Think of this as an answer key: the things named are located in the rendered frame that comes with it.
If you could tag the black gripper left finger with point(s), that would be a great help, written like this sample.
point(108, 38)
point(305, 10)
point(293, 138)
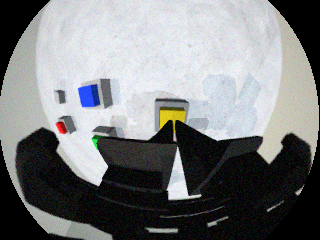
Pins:
point(156, 154)

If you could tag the yellow button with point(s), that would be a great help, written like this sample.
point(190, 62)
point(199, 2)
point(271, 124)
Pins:
point(170, 109)

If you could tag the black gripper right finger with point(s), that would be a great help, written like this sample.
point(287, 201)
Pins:
point(202, 156)

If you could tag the blue button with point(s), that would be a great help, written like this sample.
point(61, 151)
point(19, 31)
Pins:
point(96, 94)

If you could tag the red button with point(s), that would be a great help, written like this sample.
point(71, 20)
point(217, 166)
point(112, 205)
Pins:
point(65, 125)

